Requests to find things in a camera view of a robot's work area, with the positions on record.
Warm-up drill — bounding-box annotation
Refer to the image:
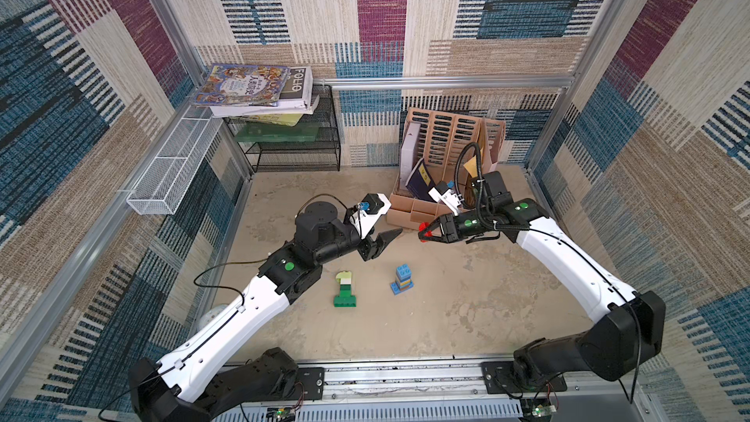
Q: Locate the lime green lego brick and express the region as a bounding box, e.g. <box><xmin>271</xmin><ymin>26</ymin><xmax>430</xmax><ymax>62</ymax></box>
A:
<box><xmin>335</xmin><ymin>271</ymin><xmax>353</xmax><ymax>285</ymax></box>

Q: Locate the medium blue square lego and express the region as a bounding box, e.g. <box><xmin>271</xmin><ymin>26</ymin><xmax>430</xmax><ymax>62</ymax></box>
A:
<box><xmin>396</xmin><ymin>264</ymin><xmax>411</xmax><ymax>283</ymax></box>

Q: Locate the long green lego brick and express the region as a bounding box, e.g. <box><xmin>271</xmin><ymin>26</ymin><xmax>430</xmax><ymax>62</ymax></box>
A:
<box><xmin>333</xmin><ymin>295</ymin><xmax>357</xmax><ymax>308</ymax></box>

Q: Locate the long blue lego brick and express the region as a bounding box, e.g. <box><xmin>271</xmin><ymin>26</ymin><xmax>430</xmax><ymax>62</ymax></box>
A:
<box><xmin>390</xmin><ymin>281</ymin><xmax>414</xmax><ymax>295</ymax></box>

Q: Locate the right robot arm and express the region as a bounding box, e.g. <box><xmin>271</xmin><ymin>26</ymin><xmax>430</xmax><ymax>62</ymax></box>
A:
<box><xmin>418</xmin><ymin>172</ymin><xmax>666</xmax><ymax>391</ymax></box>

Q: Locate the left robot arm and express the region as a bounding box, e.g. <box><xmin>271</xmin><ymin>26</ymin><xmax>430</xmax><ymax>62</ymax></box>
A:
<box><xmin>128</xmin><ymin>193</ymin><xmax>400</xmax><ymax>421</ymax></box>

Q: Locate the dark purple book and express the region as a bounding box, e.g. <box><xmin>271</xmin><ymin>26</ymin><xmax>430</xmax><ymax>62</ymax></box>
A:
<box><xmin>404</xmin><ymin>158</ymin><xmax>436</xmax><ymax>202</ymax></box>

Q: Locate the yellow envelope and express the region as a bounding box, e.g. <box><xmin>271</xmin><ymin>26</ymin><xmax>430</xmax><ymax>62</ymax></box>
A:
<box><xmin>463</xmin><ymin>156</ymin><xmax>479</xmax><ymax>178</ymax></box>

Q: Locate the white book in organizer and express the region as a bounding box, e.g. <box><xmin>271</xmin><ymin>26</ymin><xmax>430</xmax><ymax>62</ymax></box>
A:
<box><xmin>398</xmin><ymin>121</ymin><xmax>421</xmax><ymax>191</ymax></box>

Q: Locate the pink desk file organizer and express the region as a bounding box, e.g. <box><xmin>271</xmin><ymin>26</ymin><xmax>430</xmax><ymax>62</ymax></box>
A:
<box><xmin>386</xmin><ymin>107</ymin><xmax>506</xmax><ymax>230</ymax></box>

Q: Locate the black and white Folio book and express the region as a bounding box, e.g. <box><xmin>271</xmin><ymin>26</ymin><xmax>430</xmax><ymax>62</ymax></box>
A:
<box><xmin>205</xmin><ymin>66</ymin><xmax>320</xmax><ymax>117</ymax></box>

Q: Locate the green folder on shelf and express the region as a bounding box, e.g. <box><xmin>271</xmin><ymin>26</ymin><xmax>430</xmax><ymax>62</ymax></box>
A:
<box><xmin>234</xmin><ymin>123</ymin><xmax>320</xmax><ymax>144</ymax></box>

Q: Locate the pale blue round clock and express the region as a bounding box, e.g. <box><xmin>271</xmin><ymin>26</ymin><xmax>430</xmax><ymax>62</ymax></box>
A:
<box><xmin>196</xmin><ymin>304</ymin><xmax>228</xmax><ymax>331</ymax></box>

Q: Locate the colourful illustrated book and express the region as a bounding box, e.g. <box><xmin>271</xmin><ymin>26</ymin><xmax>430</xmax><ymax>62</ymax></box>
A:
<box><xmin>193</xmin><ymin>64</ymin><xmax>291</xmax><ymax>107</ymax></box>

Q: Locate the black wire shelf rack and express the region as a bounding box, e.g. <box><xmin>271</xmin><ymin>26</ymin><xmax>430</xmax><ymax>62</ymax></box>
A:
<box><xmin>225</xmin><ymin>85</ymin><xmax>342</xmax><ymax>173</ymax></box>

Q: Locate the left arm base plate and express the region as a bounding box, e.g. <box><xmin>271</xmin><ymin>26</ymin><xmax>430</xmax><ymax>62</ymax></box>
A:
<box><xmin>289</xmin><ymin>367</ymin><xmax>325</xmax><ymax>402</ymax></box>

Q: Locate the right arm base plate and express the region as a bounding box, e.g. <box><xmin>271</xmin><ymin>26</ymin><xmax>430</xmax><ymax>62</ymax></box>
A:
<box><xmin>480</xmin><ymin>361</ymin><xmax>568</xmax><ymax>399</ymax></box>

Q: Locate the white wire mesh basket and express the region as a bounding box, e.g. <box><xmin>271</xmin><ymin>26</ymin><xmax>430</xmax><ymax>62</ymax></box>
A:
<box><xmin>127</xmin><ymin>105</ymin><xmax>222</xmax><ymax>215</ymax></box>

